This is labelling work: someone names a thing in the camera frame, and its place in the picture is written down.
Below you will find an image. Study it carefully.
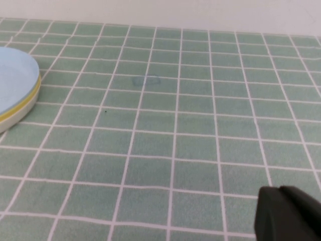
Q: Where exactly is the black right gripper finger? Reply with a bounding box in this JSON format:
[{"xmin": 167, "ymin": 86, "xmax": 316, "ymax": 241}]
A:
[{"xmin": 254, "ymin": 185, "xmax": 321, "ymax": 241}]

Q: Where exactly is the yellow round plate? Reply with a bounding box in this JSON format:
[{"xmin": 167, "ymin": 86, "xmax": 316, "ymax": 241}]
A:
[{"xmin": 0, "ymin": 74, "xmax": 42, "ymax": 124}]

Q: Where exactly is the light blue round plate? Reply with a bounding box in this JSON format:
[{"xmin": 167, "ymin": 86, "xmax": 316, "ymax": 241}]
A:
[{"xmin": 0, "ymin": 47, "xmax": 41, "ymax": 115}]

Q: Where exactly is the white round plate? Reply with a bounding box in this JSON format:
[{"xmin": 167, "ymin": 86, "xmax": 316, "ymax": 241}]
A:
[{"xmin": 0, "ymin": 87, "xmax": 41, "ymax": 134}]

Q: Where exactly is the green checked tablecloth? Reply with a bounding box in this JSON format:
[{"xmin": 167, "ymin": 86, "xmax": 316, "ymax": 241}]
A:
[{"xmin": 0, "ymin": 17, "xmax": 321, "ymax": 241}]

